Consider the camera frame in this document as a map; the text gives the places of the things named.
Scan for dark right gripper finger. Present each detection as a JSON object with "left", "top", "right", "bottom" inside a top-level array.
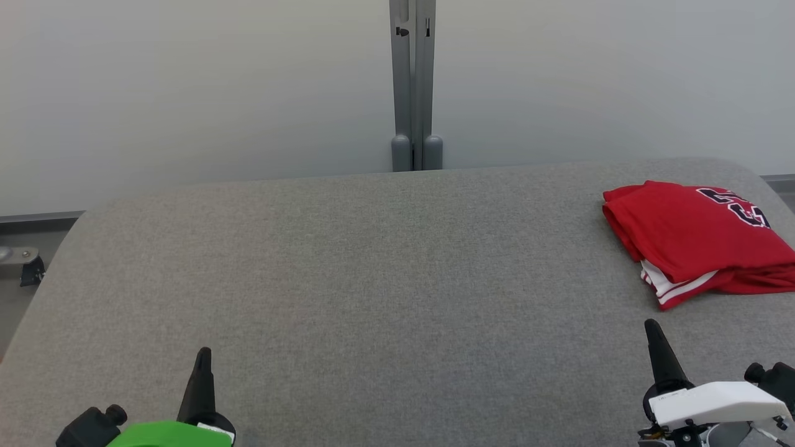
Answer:
[{"left": 643, "top": 318, "right": 694, "bottom": 394}]

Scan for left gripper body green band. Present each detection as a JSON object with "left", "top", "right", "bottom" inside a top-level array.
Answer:
[{"left": 104, "top": 412, "right": 237, "bottom": 447}]

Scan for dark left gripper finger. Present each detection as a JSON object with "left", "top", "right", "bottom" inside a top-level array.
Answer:
[{"left": 176, "top": 347, "right": 220, "bottom": 425}]

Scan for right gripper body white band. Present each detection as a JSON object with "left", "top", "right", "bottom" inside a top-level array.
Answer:
[{"left": 642, "top": 381, "right": 794, "bottom": 430}]

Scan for red basketball shorts white stripe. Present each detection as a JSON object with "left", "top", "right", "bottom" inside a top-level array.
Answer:
[{"left": 640, "top": 260, "right": 795, "bottom": 311}]

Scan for red basketball jersey white sleeves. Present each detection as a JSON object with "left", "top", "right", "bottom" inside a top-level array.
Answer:
[{"left": 601, "top": 180, "right": 795, "bottom": 285}]

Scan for grey partition post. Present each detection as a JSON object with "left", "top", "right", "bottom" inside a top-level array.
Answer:
[
  {"left": 389, "top": 0, "right": 415, "bottom": 173},
  {"left": 412, "top": 0, "right": 444, "bottom": 171}
]

